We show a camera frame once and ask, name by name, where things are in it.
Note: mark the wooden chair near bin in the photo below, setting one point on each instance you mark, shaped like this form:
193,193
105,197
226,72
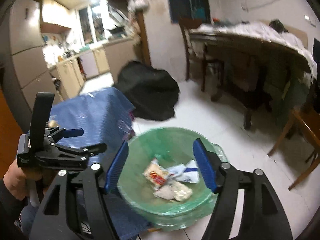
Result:
299,143

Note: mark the kitchen base cabinets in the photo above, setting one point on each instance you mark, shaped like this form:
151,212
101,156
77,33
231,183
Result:
108,57

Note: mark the white blue wipes packet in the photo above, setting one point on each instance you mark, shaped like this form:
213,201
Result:
187,173

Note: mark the dark window with curtain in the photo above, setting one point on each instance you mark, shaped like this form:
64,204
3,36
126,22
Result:
190,9

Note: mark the black wok on stove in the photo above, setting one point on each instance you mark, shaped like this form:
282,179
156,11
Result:
117,30

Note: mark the grey refrigerator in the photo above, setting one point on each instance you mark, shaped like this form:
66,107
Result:
24,72

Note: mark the grey sock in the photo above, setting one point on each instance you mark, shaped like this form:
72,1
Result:
165,192

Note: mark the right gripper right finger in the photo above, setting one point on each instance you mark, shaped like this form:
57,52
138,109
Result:
263,216

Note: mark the wooden chair by wall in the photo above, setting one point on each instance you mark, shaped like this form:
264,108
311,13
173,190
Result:
197,54

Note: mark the person's left hand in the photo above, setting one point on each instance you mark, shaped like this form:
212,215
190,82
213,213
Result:
15,179

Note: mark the clear plastic bag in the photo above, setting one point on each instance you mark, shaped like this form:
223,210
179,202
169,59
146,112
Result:
181,191

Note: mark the dark wooden dining table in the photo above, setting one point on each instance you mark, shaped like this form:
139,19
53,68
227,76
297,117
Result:
242,66

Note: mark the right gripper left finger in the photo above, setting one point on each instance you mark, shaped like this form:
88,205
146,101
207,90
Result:
57,216

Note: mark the black bag on floor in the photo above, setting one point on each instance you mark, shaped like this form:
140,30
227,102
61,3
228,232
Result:
153,92

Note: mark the blue star-pattern tablecloth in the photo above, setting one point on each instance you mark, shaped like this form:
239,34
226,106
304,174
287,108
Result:
89,114

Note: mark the white cloth on table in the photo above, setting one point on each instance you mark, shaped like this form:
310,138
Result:
264,32

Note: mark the kitchen window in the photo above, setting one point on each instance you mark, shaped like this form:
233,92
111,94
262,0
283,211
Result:
91,24

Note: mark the red white snack wrapper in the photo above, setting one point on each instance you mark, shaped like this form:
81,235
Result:
156,174

